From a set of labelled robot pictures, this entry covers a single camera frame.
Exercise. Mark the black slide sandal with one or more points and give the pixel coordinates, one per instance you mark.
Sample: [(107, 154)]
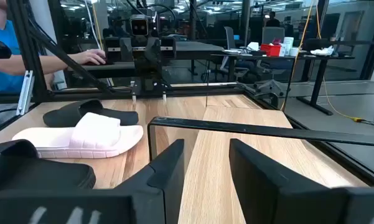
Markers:
[(34, 174), (62, 116)]

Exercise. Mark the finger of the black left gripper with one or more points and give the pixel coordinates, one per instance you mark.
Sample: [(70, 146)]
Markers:
[(152, 51), (126, 49)]

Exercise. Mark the wooden shelf with black frame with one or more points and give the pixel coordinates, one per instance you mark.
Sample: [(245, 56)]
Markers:
[(211, 174)]

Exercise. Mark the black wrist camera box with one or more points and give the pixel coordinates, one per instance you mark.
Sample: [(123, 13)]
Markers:
[(139, 26)]

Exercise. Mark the silver aluminium bracket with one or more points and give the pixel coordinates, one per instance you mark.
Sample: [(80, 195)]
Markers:
[(25, 93)]

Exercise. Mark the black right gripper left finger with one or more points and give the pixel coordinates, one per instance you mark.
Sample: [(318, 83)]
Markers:
[(165, 186)]

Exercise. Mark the pink slide sandal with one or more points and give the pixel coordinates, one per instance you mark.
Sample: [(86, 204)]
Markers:
[(93, 133)]

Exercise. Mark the black office desk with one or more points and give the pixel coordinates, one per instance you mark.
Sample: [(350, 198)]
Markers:
[(317, 81), (199, 48)]

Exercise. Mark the white crumpled cloth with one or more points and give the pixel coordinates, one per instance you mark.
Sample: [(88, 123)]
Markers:
[(322, 51)]

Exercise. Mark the white tissue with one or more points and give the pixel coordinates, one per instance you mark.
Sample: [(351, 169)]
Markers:
[(253, 46)]

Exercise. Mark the dark office chair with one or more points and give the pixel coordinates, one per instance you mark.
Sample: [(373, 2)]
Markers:
[(230, 37)]

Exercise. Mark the white paper roll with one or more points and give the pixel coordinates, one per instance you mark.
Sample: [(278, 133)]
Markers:
[(294, 52)]

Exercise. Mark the grey office chair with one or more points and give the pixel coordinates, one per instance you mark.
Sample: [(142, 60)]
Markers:
[(272, 34)]

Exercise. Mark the white cylindrical container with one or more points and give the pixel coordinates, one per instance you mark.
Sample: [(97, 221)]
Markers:
[(288, 43)]

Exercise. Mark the red box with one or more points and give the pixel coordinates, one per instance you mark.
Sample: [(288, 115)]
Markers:
[(270, 50)]

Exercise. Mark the person's hand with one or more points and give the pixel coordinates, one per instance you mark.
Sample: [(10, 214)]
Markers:
[(90, 56)]

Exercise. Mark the person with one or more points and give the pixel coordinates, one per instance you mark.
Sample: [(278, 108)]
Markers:
[(3, 40), (272, 20)]

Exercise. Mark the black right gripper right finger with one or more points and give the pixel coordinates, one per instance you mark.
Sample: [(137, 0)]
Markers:
[(267, 193)]

